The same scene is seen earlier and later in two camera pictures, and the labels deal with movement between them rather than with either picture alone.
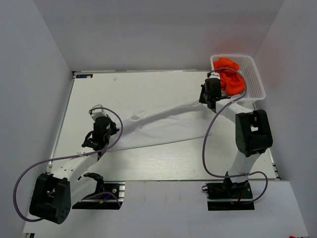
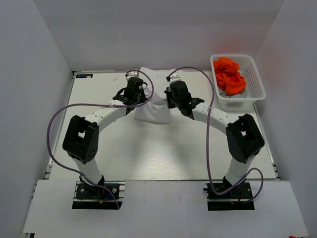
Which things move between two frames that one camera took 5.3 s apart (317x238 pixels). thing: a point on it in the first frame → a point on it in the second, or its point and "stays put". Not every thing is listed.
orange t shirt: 231,82 stays put
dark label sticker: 84,76 stays put
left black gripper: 114,129 → 143,96
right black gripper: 202,99 → 169,93
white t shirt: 188,120 → 155,110
